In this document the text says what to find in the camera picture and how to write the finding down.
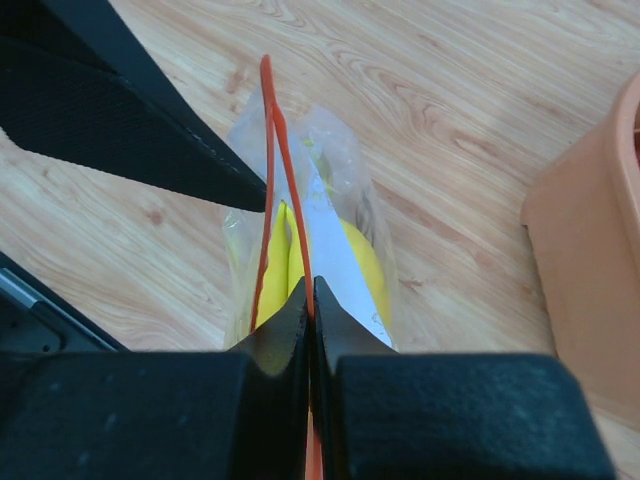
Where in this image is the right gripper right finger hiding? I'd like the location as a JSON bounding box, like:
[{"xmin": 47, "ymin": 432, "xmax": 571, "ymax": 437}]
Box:
[{"xmin": 313, "ymin": 279, "xmax": 616, "ymax": 479}]

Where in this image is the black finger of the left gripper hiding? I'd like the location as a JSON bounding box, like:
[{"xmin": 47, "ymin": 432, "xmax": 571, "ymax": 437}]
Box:
[{"xmin": 1, "ymin": 1, "xmax": 266, "ymax": 212}]

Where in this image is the clear zip bag orange seal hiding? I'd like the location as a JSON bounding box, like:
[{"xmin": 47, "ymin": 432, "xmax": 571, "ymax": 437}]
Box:
[{"xmin": 223, "ymin": 56, "xmax": 400, "ymax": 479}]

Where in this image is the orange plastic bin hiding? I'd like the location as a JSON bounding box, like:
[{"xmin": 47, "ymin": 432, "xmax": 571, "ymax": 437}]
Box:
[{"xmin": 520, "ymin": 76, "xmax": 639, "ymax": 423}]

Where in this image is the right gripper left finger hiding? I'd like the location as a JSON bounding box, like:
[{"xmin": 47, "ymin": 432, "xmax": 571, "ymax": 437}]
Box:
[{"xmin": 1, "ymin": 276, "xmax": 308, "ymax": 479}]

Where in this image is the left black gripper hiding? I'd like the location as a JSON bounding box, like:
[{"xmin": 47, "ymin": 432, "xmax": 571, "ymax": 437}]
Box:
[{"xmin": 1, "ymin": 254, "xmax": 126, "ymax": 353}]

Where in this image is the yellow banana bunch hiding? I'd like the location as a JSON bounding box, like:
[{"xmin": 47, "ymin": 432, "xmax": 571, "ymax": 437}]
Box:
[{"xmin": 257, "ymin": 199, "xmax": 394, "ymax": 379}]

